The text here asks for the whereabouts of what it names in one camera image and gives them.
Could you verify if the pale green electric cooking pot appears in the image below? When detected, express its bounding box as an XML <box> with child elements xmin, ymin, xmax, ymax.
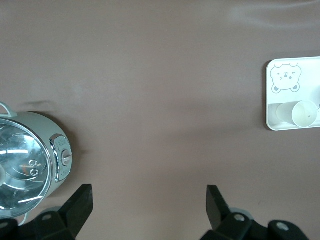
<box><xmin>0</xmin><ymin>101</ymin><xmax>74</xmax><ymax>227</ymax></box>

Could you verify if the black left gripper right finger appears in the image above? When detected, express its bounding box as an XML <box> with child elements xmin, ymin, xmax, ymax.
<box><xmin>201</xmin><ymin>185</ymin><xmax>308</xmax><ymax>240</ymax></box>

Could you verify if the cream tray with bear print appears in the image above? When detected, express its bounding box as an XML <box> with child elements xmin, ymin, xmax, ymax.
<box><xmin>265</xmin><ymin>56</ymin><xmax>320</xmax><ymax>132</ymax></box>

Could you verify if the glass pot lid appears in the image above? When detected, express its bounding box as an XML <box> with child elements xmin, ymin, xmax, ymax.
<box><xmin>0</xmin><ymin>117</ymin><xmax>51</xmax><ymax>211</ymax></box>

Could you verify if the white IKEA cup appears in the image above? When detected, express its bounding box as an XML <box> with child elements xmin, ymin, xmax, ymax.
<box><xmin>276</xmin><ymin>100</ymin><xmax>318</xmax><ymax>128</ymax></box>

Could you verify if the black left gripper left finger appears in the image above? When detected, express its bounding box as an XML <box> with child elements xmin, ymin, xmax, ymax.
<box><xmin>0</xmin><ymin>184</ymin><xmax>94</xmax><ymax>240</ymax></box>

